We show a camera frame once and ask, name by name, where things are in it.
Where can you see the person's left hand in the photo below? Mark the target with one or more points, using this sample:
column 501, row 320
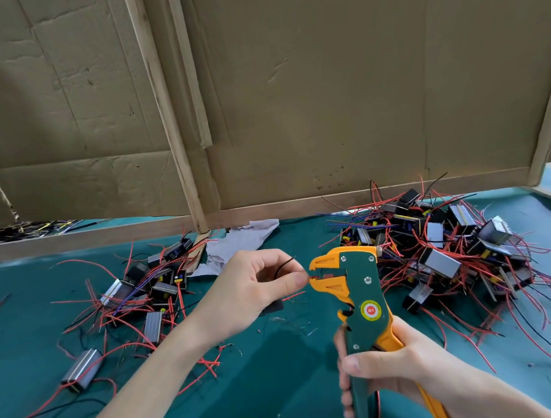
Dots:
column 243, row 295

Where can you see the wooden corner post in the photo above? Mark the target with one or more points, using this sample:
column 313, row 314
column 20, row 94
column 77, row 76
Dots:
column 545, row 126

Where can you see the person's right forearm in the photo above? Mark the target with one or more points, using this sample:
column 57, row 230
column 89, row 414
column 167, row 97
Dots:
column 503, row 405

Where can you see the short wooden bottom rail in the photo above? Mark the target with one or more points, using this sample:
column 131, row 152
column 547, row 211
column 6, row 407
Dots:
column 76, row 243

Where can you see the thin wooden strip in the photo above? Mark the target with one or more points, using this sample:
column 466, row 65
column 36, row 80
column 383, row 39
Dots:
column 190, row 69

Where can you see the wide wooden post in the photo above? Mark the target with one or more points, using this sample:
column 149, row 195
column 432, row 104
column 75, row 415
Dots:
column 166, row 102

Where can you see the person's left forearm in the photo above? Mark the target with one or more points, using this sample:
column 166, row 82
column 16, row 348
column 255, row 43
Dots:
column 142, row 386

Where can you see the smooth brown cardboard panel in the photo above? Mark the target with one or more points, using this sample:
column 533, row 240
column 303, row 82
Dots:
column 379, row 74

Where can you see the crumpled grey plastic bag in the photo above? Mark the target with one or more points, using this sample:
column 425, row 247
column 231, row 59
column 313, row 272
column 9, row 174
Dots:
column 236, row 243

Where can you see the person's right hand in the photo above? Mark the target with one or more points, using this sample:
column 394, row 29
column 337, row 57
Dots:
column 405, row 365

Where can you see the creased brown cardboard panel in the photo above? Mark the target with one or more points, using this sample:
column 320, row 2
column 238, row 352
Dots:
column 61, row 88

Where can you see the long wooden bottom rail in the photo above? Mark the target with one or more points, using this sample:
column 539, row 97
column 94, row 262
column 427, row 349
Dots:
column 375, row 195

